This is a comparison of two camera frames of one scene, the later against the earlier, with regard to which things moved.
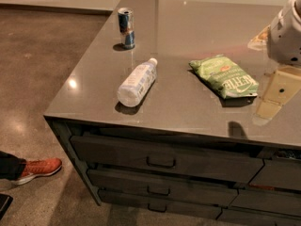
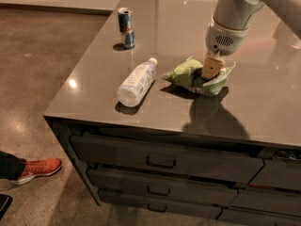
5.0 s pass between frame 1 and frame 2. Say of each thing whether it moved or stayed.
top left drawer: stayed
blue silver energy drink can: stayed
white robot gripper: moved
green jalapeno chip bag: moved
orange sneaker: stayed
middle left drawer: stayed
